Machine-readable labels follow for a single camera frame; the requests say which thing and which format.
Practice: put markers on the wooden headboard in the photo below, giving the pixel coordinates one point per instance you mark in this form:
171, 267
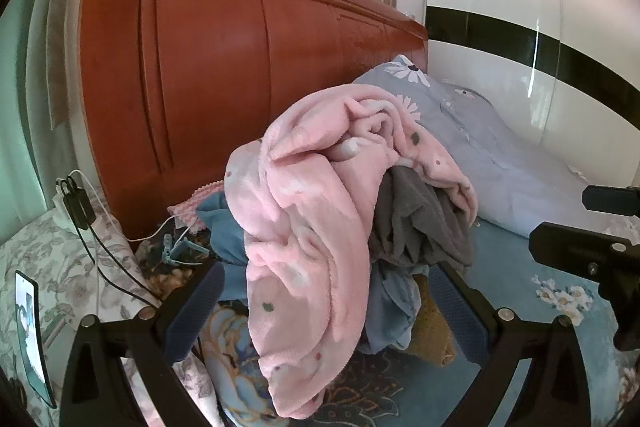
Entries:
210, 82

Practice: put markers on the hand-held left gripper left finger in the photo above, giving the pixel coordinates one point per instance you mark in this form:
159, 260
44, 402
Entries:
195, 312

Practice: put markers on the white power strip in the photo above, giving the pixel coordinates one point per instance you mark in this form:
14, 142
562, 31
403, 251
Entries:
60, 207

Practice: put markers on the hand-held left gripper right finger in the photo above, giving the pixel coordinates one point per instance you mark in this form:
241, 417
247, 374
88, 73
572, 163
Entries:
460, 317

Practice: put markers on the lilac floral duvet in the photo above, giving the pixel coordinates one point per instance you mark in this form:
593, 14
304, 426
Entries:
500, 167

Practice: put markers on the dark blue garment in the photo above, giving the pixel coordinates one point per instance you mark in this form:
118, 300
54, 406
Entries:
225, 232

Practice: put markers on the smartphone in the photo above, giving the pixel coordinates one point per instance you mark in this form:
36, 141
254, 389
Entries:
31, 337

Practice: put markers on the teal floral bed sheet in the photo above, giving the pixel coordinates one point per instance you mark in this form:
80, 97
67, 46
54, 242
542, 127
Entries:
500, 267

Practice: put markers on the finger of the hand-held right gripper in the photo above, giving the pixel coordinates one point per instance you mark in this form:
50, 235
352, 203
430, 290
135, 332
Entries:
570, 249
612, 199

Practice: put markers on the grey garment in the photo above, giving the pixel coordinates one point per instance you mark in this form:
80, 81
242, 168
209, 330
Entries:
415, 222

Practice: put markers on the pink knitted cloth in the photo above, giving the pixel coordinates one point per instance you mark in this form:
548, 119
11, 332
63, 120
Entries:
192, 207

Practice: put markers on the light blue garment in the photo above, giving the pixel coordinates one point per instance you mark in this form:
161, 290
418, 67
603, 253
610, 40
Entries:
390, 307

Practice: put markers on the pale curtain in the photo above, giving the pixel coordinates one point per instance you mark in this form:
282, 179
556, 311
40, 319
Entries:
55, 57

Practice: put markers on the light blue plastic clip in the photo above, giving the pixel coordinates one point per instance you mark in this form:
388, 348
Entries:
182, 251

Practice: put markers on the black charger plug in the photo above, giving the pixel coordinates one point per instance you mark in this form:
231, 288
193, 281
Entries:
80, 204

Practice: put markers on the grey floral pillow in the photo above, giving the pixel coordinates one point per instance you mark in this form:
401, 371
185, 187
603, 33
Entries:
60, 257

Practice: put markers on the mustard yellow cloth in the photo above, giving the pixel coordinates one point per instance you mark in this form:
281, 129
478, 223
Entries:
428, 332

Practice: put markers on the pink fleece garment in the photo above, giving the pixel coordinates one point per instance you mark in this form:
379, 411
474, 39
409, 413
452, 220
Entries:
300, 232

